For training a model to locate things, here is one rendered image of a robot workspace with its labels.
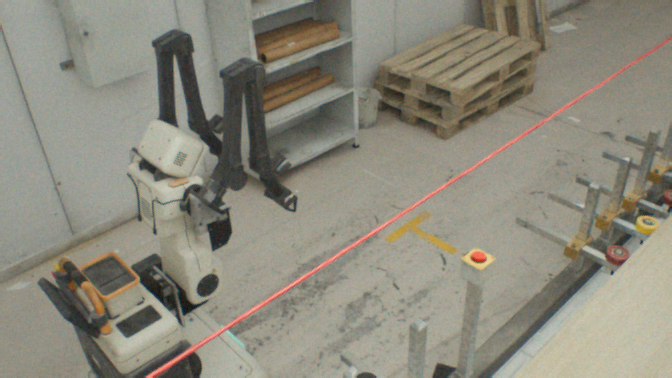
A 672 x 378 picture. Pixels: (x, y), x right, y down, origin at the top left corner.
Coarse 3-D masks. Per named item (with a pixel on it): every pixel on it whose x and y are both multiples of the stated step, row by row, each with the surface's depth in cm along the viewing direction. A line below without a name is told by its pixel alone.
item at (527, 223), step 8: (520, 216) 249; (520, 224) 248; (528, 224) 245; (536, 224) 244; (536, 232) 244; (544, 232) 241; (552, 232) 239; (552, 240) 239; (560, 240) 236; (568, 240) 235; (584, 248) 230; (584, 256) 231; (592, 256) 228; (600, 256) 226; (608, 264) 224
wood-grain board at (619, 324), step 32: (640, 256) 219; (608, 288) 206; (640, 288) 205; (576, 320) 195; (608, 320) 194; (640, 320) 194; (544, 352) 185; (576, 352) 184; (608, 352) 184; (640, 352) 183
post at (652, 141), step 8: (656, 128) 246; (648, 136) 248; (656, 136) 246; (648, 144) 250; (656, 144) 249; (648, 152) 251; (648, 160) 252; (640, 168) 257; (648, 168) 255; (640, 176) 258; (640, 184) 260; (640, 192) 261
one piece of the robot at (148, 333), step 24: (72, 264) 214; (72, 288) 229; (144, 288) 231; (96, 312) 205; (144, 312) 220; (168, 312) 220; (120, 336) 210; (144, 336) 210; (168, 336) 216; (96, 360) 240; (120, 360) 206; (144, 360) 213; (168, 360) 221; (192, 360) 251
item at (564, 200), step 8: (552, 192) 262; (560, 200) 259; (568, 200) 257; (576, 200) 256; (576, 208) 255; (616, 224) 243; (624, 224) 242; (632, 224) 241; (624, 232) 242; (632, 232) 240
